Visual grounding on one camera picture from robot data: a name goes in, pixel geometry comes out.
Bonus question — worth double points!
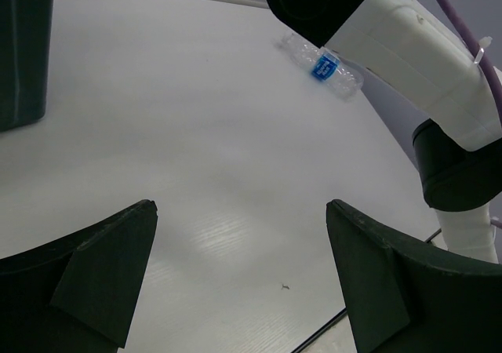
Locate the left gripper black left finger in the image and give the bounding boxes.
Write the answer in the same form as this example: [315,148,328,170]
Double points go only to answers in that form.
[1,200,158,352]

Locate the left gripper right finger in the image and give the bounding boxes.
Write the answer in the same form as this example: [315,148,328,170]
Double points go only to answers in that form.
[326,200,501,352]

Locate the clear bottle blue label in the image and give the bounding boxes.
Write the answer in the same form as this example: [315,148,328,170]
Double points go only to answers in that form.
[279,31,364,100]

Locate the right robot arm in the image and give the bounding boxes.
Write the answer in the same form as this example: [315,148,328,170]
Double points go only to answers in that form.
[266,0,501,263]

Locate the dark green plastic bin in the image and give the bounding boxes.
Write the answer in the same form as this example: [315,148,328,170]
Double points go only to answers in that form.
[1,0,53,132]

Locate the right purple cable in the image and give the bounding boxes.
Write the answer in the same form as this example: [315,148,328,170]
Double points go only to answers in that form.
[422,0,502,99]

